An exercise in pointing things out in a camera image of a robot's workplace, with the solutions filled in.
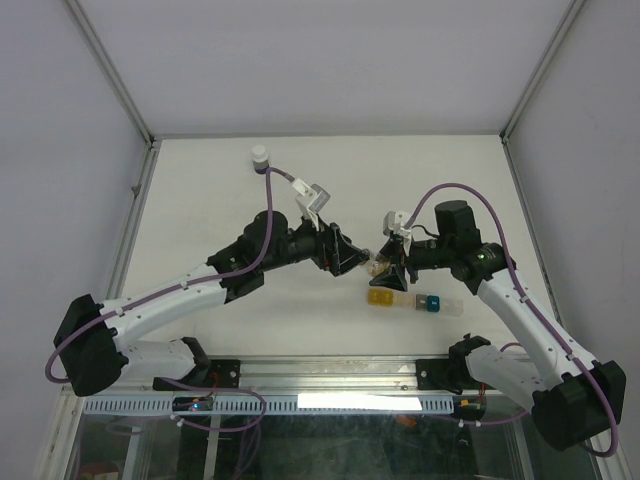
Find aluminium mounting rail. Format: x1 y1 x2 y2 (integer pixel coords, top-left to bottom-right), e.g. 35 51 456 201
119 355 521 397

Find aluminium frame post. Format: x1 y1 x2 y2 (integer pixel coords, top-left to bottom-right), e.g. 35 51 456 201
61 0 154 147
499 0 588 144

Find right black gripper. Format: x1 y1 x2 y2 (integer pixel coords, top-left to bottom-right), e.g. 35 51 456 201
369 236 454 291

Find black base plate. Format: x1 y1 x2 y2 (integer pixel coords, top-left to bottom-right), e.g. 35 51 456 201
415 357 481 395
152 358 241 391

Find white cap blue pill bottle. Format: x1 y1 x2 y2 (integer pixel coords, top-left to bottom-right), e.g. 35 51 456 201
251 145 270 175

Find left aluminium frame post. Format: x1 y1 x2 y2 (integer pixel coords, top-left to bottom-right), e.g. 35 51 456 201
61 0 154 147

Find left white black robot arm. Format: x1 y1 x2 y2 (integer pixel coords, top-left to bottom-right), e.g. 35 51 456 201
53 211 370 397

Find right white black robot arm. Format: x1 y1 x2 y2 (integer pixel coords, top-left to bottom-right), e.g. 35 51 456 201
370 200 626 455

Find right aluminium frame post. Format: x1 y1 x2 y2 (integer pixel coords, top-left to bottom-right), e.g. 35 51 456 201
499 0 588 144

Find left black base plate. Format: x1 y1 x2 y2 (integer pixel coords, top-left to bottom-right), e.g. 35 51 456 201
152 358 241 391

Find white slotted cable duct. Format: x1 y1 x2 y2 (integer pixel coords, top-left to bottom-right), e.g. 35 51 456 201
83 393 454 416

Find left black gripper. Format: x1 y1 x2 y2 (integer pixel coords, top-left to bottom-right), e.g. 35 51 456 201
261 209 369 276

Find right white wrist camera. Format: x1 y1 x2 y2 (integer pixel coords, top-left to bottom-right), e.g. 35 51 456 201
382 211 411 238

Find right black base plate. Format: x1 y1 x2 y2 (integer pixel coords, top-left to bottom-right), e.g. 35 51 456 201
415 357 481 395

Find clear bottle yellow pills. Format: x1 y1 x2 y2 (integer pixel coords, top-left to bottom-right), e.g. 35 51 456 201
361 250 393 278

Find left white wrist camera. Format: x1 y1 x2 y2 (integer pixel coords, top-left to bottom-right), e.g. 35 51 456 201
292 178 331 231

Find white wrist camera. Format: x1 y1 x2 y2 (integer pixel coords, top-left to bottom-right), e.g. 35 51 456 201
382 211 411 238
292 178 331 231

